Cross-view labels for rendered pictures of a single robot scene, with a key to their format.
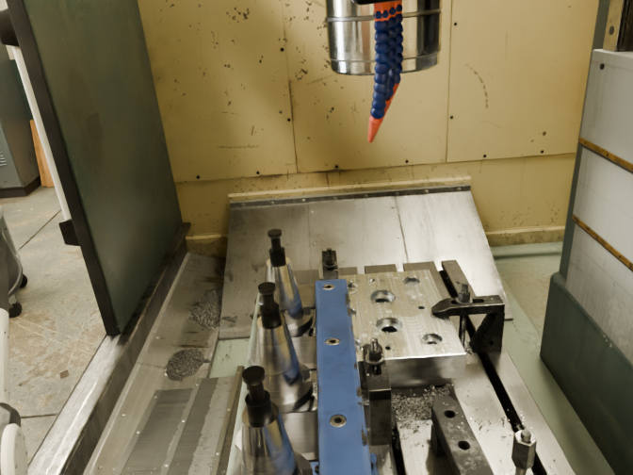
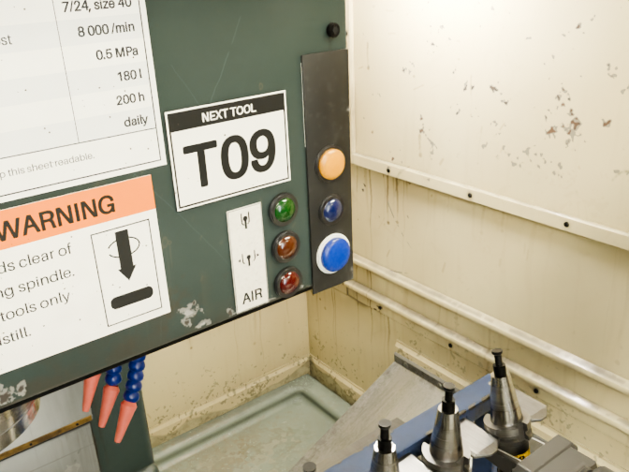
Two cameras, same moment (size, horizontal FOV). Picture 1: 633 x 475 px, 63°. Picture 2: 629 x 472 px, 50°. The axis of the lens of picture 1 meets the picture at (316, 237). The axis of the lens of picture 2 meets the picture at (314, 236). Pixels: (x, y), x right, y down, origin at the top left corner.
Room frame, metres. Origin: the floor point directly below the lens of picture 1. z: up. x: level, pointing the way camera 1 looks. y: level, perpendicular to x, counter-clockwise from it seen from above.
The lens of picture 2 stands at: (0.82, 0.50, 1.83)
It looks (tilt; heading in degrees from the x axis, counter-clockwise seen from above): 23 degrees down; 232
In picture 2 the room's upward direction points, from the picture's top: 3 degrees counter-clockwise
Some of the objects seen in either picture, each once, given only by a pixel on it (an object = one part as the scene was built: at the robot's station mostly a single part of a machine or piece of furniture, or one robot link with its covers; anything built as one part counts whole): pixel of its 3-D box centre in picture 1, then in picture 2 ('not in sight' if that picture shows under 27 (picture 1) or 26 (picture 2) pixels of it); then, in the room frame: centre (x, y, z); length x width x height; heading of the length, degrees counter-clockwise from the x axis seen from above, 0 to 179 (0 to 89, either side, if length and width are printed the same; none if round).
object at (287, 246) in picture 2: not in sight; (286, 246); (0.53, 0.10, 1.62); 0.02 x 0.01 x 0.02; 179
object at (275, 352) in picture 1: (275, 352); (385, 469); (0.38, 0.05, 1.26); 0.04 x 0.04 x 0.07
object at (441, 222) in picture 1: (359, 267); not in sight; (1.44, -0.13, 0.75); 0.89 x 0.67 x 0.26; 89
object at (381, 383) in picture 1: (375, 379); not in sight; (0.65, -0.08, 0.97); 0.13 x 0.03 x 0.15; 179
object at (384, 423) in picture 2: (268, 303); (385, 435); (0.38, 0.05, 1.31); 0.02 x 0.02 x 0.03
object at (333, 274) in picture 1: (331, 277); not in sight; (1.00, -0.02, 0.97); 0.13 x 0.03 x 0.15; 179
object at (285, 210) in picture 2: not in sight; (284, 210); (0.53, 0.10, 1.65); 0.02 x 0.01 x 0.02; 179
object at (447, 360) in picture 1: (385, 320); not in sight; (0.83, -0.12, 0.97); 0.29 x 0.23 x 0.05; 179
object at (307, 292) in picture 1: (287, 298); not in sight; (0.54, 0.04, 1.21); 0.07 x 0.05 x 0.01; 89
